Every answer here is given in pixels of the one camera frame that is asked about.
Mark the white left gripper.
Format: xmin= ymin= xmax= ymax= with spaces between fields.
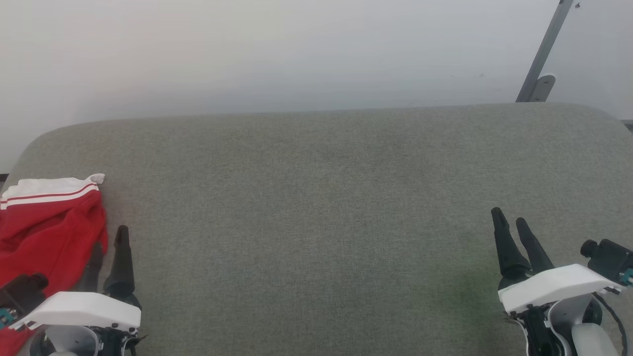
xmin=9 ymin=225 xmax=142 ymax=356

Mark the grey metal wall bar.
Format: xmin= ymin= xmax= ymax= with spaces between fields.
xmin=515 ymin=0 xmax=575 ymax=103

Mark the grey-green fabric sofa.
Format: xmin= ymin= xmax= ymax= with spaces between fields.
xmin=0 ymin=102 xmax=633 ymax=356

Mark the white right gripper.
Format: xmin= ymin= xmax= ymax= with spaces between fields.
xmin=491 ymin=207 xmax=625 ymax=356

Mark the red and white basketball jersey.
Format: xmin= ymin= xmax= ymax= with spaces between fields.
xmin=0 ymin=173 xmax=108 ymax=356

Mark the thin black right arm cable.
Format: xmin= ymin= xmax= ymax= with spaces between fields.
xmin=592 ymin=293 xmax=630 ymax=356

